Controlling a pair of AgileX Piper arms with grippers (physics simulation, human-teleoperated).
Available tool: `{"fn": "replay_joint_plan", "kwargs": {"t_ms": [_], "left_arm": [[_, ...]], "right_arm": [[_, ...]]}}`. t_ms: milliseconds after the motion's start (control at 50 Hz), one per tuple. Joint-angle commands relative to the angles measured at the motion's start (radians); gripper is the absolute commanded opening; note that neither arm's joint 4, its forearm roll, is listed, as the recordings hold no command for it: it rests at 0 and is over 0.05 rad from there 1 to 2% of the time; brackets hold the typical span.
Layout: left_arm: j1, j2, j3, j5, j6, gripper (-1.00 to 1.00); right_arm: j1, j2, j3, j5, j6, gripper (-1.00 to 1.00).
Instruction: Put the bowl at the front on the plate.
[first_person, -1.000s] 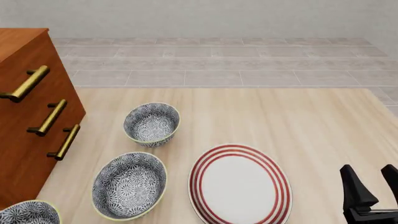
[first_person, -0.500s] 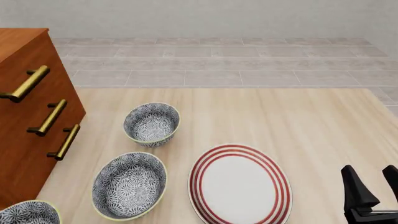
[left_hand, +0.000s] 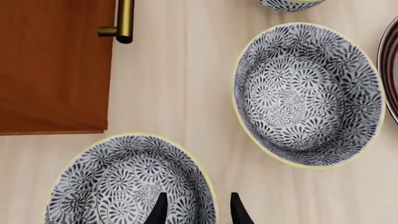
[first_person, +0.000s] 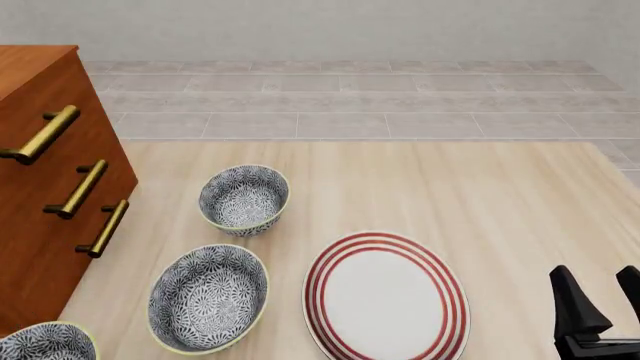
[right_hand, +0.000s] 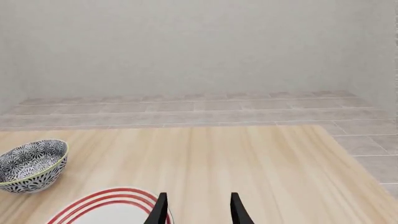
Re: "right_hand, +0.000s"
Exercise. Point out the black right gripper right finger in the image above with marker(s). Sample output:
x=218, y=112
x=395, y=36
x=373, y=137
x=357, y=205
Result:
x=239, y=211

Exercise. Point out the black and white patterned bowl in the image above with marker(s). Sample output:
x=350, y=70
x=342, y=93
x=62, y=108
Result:
x=31, y=165

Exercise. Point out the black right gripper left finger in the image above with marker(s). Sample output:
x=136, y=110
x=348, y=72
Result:
x=159, y=211

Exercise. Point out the white plate with red rings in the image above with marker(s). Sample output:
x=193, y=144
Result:
x=109, y=207

